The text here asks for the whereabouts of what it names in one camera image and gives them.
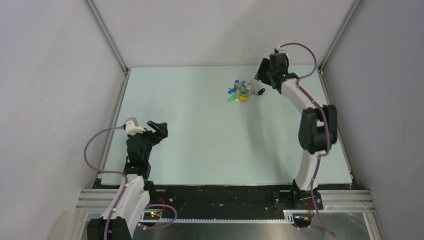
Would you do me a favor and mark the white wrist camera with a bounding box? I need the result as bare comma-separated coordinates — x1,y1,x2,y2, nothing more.
124,117,146,136
274,46,287,54

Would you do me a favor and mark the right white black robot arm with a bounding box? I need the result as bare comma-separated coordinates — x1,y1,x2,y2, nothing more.
254,50,338,210

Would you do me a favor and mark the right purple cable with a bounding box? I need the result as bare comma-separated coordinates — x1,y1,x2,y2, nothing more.
280,42,336,238

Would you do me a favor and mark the left controller board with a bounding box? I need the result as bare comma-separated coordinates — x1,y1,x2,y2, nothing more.
141,211,161,221

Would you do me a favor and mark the keyring with coloured keys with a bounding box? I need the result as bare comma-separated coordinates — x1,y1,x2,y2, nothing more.
227,79,266,102

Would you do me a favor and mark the left aluminium corner post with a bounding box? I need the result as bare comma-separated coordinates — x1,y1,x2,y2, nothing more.
83,0,129,76

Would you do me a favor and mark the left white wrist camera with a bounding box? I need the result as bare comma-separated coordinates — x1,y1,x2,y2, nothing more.
124,117,146,136

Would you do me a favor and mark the aluminium frame rail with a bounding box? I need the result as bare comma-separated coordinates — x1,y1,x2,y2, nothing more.
75,188,377,223

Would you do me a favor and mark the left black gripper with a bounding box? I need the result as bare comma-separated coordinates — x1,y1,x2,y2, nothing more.
131,121,168,162

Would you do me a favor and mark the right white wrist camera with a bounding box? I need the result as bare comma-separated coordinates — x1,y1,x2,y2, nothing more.
274,46,287,54

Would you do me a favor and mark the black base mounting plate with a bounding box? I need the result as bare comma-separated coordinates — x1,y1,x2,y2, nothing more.
93,178,357,221

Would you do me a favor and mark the aluminium corner post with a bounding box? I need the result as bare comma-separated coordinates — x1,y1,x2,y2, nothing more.
318,0,365,72
83,0,129,76

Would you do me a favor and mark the right controller board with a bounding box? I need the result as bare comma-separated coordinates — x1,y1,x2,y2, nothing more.
293,215,313,223

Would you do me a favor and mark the controller board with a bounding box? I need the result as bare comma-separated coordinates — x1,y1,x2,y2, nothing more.
293,215,313,223
141,211,161,221

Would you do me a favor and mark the right aluminium corner post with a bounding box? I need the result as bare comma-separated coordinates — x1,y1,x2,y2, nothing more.
318,0,365,72

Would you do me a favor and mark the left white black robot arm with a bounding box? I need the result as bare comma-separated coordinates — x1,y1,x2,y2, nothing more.
86,117,169,240

